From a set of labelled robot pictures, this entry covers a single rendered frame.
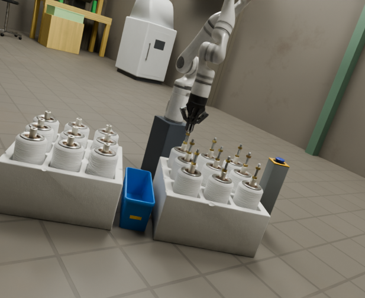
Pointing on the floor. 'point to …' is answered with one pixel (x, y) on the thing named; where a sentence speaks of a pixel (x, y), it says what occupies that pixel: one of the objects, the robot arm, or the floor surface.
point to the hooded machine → (147, 41)
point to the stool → (5, 20)
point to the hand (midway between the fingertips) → (189, 128)
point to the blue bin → (136, 199)
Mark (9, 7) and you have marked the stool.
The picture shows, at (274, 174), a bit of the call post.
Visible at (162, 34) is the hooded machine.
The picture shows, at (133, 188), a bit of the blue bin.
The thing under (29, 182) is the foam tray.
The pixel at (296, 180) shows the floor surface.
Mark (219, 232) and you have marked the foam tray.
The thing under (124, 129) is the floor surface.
